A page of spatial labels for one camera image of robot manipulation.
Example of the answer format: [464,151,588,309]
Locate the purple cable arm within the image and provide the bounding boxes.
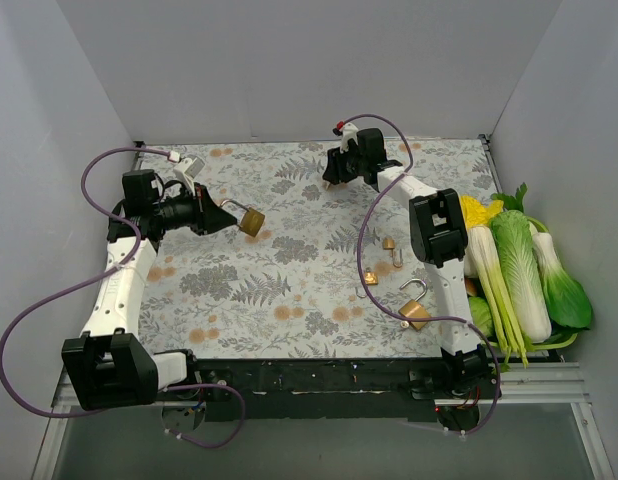
[338,113,503,435]
[0,144,248,449]

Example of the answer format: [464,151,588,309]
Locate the small brass padlock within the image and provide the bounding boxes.
[355,268,379,298]
[382,236,403,268]

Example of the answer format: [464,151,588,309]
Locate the yellow napa cabbage toy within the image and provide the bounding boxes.
[460,195,504,230]

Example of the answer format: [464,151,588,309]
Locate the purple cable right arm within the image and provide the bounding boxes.
[338,113,503,435]

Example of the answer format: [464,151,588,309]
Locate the green plastic basket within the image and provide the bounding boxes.
[462,214,580,351]

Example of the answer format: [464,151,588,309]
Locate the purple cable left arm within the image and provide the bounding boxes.
[0,144,248,449]

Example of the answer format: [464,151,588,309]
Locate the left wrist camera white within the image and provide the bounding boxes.
[173,157,204,191]

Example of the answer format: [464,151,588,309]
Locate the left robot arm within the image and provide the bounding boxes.
[61,169,238,411]

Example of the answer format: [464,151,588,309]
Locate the green napa cabbage toy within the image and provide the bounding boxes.
[490,210,552,344]

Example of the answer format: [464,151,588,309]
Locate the round green cabbage toy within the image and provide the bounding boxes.
[468,297,495,337]

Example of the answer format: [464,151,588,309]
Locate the floral patterned table mat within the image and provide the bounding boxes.
[102,138,500,359]

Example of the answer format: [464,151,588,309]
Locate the small brass padlock left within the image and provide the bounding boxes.
[355,268,379,298]

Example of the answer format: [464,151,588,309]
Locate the large brass padlock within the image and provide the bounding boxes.
[220,199,265,238]
[398,278,431,331]

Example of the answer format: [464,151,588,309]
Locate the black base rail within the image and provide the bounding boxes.
[138,357,490,424]

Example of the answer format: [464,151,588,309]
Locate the aluminium frame rail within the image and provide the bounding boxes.
[33,363,613,479]

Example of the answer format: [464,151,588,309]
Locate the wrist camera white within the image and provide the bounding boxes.
[173,157,204,191]
[333,121,359,153]

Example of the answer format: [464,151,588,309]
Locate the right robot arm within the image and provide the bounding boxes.
[322,121,501,398]

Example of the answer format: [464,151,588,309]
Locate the brown mushroom toy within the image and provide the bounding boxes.
[464,278,479,297]

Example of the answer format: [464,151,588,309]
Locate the bok choy toy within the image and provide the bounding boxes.
[532,232,593,330]

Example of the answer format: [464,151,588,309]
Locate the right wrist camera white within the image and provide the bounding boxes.
[333,121,359,153]

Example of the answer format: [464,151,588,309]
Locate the small brass padlock right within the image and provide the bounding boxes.
[382,236,403,268]

